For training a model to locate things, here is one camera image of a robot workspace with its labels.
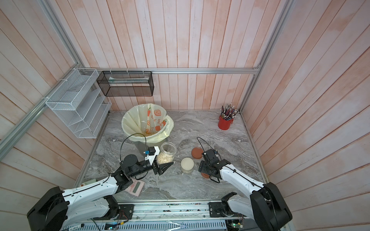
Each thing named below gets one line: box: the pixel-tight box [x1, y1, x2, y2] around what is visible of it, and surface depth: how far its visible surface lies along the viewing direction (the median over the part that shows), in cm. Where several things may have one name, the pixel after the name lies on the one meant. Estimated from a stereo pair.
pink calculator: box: [124, 178, 146, 197], surface depth 81 cm
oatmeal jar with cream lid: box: [180, 157, 195, 174], surface depth 85 cm
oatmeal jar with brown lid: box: [156, 141, 177, 166], surface depth 69 cm
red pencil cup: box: [217, 115, 234, 131], surface depth 112 cm
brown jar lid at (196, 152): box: [191, 146, 204, 160], surface depth 98 cm
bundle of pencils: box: [219, 103, 239, 121], surface depth 100 cm
